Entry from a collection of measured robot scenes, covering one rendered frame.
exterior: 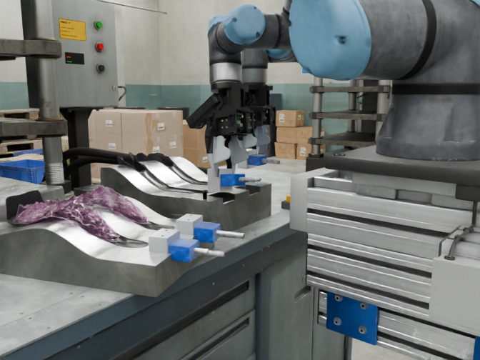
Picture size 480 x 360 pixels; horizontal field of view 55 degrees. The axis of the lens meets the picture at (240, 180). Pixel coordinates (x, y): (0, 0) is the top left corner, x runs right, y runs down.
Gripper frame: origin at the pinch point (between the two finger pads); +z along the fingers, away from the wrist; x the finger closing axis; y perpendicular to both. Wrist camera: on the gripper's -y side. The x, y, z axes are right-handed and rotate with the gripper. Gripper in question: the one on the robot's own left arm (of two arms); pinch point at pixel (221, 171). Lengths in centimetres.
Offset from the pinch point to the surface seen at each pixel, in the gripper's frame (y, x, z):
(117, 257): 4.0, -34.5, 14.6
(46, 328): 6, -48, 22
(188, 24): -550, 616, -326
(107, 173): -32.4, -7.2, -1.1
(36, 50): -67, -6, -41
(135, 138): -310, 251, -50
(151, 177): -24.3, 0.6, 0.4
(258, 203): 1.1, 13.7, 8.0
